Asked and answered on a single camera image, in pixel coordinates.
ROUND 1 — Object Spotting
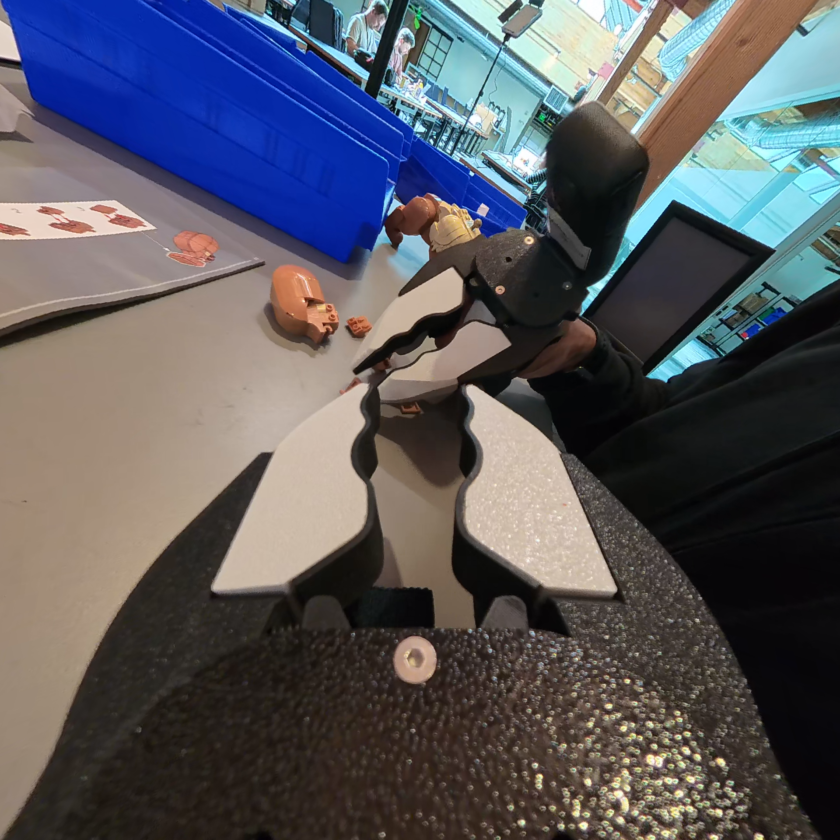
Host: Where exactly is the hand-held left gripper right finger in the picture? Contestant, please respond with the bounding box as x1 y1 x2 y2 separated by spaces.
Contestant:
453 385 619 602

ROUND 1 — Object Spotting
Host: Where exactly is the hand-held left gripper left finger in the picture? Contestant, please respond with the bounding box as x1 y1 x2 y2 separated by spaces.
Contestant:
213 384 384 599

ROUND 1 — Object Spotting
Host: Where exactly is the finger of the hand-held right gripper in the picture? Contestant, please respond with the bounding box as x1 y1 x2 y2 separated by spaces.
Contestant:
352 269 468 375
378 319 515 404

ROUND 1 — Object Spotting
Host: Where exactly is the round brown brick assembly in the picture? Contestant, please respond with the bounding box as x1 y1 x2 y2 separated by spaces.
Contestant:
269 264 341 347

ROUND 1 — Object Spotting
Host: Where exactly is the large blue storage bin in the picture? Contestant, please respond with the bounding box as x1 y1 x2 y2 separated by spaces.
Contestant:
0 0 395 263

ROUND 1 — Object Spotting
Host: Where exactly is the person's right forearm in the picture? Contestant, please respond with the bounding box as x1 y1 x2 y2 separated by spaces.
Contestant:
532 322 683 460

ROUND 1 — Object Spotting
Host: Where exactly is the grey desk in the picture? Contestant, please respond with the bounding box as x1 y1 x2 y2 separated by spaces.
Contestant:
0 66 578 815

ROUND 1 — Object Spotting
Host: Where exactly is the brown and tan brick assembly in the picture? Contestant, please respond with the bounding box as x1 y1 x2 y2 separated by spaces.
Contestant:
384 193 484 253

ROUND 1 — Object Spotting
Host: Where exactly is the black monitor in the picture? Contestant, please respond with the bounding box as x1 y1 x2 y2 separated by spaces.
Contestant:
584 201 775 375

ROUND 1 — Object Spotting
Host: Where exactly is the black storage shelf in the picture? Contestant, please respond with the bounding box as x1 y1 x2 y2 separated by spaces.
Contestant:
696 292 795 358

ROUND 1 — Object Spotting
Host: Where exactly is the black tripod lamp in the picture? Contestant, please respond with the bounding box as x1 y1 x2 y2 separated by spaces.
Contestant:
462 0 547 126

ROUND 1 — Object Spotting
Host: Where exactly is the wooden beam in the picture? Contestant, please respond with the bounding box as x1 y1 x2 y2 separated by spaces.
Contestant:
630 0 815 211

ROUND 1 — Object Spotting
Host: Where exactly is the grey instruction booklet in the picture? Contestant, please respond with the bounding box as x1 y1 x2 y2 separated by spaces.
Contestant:
0 99 266 340

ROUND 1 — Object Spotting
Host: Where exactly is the silver ventilation duct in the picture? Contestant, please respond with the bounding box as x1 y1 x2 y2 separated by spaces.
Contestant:
735 112 840 156

